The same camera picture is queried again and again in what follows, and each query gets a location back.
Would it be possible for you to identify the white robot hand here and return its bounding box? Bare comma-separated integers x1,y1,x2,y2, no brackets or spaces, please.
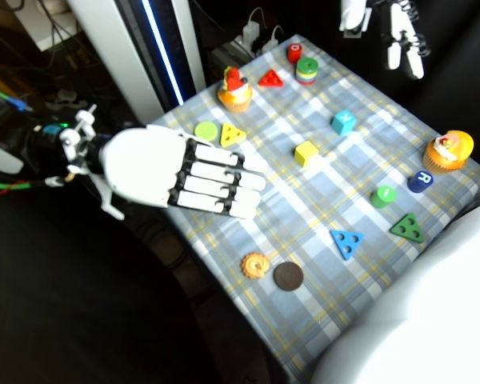
338,0,432,81
101,123,268,220

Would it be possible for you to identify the cyan cube with letter K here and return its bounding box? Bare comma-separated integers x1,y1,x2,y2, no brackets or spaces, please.
330,110,358,137

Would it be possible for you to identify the green toy sandwich cookie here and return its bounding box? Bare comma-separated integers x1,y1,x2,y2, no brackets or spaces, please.
193,121,219,142

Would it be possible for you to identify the red cylinder block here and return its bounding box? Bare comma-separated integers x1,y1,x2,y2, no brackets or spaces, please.
286,42,304,64

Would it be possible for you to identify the stacked rings toy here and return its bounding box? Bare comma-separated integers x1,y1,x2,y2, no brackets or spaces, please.
294,57,319,86

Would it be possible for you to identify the yellow triangle block with holes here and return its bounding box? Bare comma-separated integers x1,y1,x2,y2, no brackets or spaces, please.
219,122,248,148

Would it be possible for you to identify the grey plastic part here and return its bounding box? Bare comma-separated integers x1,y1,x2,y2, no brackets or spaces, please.
45,89,88,112

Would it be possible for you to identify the white charger plug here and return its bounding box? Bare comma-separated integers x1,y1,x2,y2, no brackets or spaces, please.
242,7,265,46

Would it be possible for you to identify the red triangle block with holes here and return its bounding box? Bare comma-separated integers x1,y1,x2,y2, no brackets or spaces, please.
258,69,285,88

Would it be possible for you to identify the toy cupcake with strawberries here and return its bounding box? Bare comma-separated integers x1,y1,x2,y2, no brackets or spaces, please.
217,66,254,114

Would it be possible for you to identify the white power strip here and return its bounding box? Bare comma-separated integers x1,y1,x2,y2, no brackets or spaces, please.
232,34,273,59

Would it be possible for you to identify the white column with blue strip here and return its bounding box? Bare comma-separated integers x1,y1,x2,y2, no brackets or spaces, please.
66,0,207,127

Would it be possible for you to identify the yellow wooden cube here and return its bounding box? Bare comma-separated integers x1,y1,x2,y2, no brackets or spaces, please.
294,140,320,168

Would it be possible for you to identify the tan flower-shaped toy biscuit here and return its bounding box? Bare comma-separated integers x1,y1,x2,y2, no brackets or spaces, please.
240,252,271,279

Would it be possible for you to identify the blue plaid tablecloth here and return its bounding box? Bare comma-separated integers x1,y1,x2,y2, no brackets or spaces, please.
150,34,480,384

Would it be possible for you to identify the white shelf board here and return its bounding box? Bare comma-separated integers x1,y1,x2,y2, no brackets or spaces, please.
14,0,78,53

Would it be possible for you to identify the orange toy cupcake with cherry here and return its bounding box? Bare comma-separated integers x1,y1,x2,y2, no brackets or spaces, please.
422,130,475,174

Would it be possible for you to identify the brown toy chocolate cookie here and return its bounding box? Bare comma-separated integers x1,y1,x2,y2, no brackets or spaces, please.
273,261,305,292

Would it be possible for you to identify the blue cylinder with letter R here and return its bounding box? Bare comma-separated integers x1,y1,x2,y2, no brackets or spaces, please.
407,170,434,194

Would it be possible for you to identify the green cylinder block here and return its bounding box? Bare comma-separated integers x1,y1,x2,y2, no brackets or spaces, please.
370,185,398,210

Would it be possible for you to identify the blue triangle block with holes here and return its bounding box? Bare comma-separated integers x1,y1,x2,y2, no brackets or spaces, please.
330,230,365,261

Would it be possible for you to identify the green triangle block with holes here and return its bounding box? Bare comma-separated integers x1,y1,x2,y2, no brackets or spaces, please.
389,213,425,244

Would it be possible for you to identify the large white rounded shell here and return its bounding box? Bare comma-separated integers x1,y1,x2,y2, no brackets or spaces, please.
310,198,480,384

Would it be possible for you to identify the white plug with cable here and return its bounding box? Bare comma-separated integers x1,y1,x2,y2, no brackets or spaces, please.
260,24,286,55

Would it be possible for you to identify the blue cable connector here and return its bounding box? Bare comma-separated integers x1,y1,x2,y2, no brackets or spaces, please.
6,98,30,114

